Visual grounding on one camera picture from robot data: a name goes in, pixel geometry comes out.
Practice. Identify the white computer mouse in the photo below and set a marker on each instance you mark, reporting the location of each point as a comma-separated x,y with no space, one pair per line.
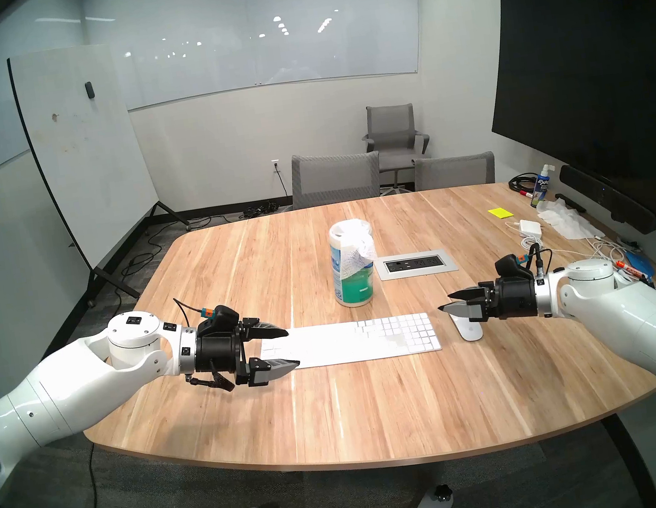
471,332

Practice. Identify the silver table power outlet box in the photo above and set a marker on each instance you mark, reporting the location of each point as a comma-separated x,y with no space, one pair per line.
416,264

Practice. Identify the white slim keyboard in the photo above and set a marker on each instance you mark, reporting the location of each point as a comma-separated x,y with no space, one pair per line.
346,341

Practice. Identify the black table leg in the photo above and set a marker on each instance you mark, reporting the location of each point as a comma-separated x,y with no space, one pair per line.
629,456

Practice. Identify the red and white marker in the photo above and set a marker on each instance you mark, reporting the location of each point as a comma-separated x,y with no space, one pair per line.
625,263

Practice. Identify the freestanding whiteboard with black stand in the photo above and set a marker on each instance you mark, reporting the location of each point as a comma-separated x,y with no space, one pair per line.
84,157

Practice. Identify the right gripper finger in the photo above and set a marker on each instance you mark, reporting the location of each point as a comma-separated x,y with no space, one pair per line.
473,293
472,310

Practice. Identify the wide grey mesh chair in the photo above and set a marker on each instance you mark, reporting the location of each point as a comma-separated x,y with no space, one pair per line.
334,180

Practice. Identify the black video bar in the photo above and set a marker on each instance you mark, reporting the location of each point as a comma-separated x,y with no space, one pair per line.
604,194

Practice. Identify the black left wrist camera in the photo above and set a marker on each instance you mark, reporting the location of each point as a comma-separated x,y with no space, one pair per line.
223,316

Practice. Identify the white disinfecting wipe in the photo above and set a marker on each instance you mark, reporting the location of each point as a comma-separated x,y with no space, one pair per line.
360,249

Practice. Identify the disinfecting wipes canister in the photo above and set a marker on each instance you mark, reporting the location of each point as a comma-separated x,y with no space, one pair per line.
354,289

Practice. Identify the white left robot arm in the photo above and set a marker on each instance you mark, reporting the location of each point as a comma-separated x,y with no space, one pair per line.
78,376

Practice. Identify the grey office chair with armrests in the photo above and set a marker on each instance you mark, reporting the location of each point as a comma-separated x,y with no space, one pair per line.
393,132

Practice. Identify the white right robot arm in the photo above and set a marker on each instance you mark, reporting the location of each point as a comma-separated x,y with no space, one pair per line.
614,307

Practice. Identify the low grey mesh chair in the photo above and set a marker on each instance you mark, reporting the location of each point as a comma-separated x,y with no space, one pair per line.
455,173

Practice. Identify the whiteboard cleaner spray bottle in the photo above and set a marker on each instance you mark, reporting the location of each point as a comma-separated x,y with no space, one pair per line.
540,190

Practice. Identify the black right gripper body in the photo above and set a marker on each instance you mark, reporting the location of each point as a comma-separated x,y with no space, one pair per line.
516,298

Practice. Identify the large black wall screen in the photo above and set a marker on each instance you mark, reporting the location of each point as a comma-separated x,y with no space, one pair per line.
581,69

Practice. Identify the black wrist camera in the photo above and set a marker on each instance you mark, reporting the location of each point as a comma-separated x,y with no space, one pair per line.
511,267
223,316

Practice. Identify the yellow sticky note pad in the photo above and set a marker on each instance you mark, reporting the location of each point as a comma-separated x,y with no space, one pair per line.
500,213

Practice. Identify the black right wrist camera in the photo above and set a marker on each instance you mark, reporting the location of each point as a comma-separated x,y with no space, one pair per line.
511,267

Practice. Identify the white power adapter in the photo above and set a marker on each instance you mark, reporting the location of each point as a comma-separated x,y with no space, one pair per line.
531,226

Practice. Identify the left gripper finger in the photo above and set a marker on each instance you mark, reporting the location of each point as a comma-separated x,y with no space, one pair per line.
263,330
269,372

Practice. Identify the black whiteboard eraser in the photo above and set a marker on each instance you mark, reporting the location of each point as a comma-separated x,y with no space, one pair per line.
91,90

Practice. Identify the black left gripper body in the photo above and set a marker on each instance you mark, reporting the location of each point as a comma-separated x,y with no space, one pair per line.
220,350

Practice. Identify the crumpled white tissue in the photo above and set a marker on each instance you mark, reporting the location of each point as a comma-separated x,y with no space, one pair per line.
569,222

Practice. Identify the large wall glass board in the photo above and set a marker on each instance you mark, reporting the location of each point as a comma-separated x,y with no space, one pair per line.
275,51

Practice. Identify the blue flat object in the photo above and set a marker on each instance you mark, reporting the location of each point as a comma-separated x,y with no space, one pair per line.
639,262

